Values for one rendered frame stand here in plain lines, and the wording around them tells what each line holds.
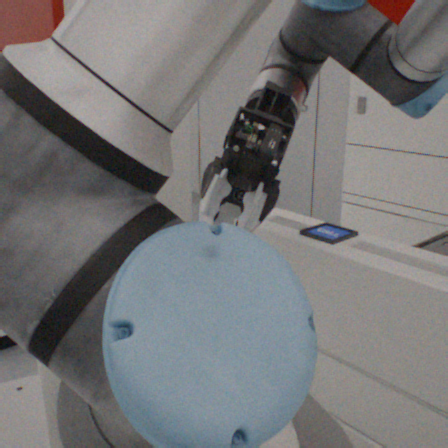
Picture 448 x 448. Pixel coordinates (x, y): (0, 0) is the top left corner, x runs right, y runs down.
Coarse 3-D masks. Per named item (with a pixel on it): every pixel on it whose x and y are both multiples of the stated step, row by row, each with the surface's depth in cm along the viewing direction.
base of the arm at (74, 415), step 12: (60, 384) 41; (60, 396) 40; (72, 396) 38; (60, 408) 40; (72, 408) 38; (84, 408) 36; (60, 420) 39; (72, 420) 38; (84, 420) 36; (60, 432) 40; (72, 432) 38; (84, 432) 36; (96, 432) 35; (72, 444) 38; (84, 444) 37; (96, 444) 36; (108, 444) 34
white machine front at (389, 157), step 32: (352, 96) 129; (352, 128) 131; (384, 128) 124; (416, 128) 118; (352, 160) 133; (384, 160) 126; (416, 160) 120; (352, 192) 135; (384, 192) 128; (416, 192) 122
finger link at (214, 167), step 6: (216, 156) 65; (216, 162) 64; (210, 168) 63; (216, 168) 63; (222, 168) 63; (204, 174) 63; (210, 174) 63; (204, 180) 62; (210, 180) 62; (204, 186) 62; (204, 192) 61
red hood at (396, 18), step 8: (368, 0) 115; (376, 0) 114; (384, 0) 112; (392, 0) 111; (400, 0) 110; (408, 0) 109; (376, 8) 114; (384, 8) 113; (392, 8) 112; (400, 8) 110; (408, 8) 109; (392, 16) 112; (400, 16) 111
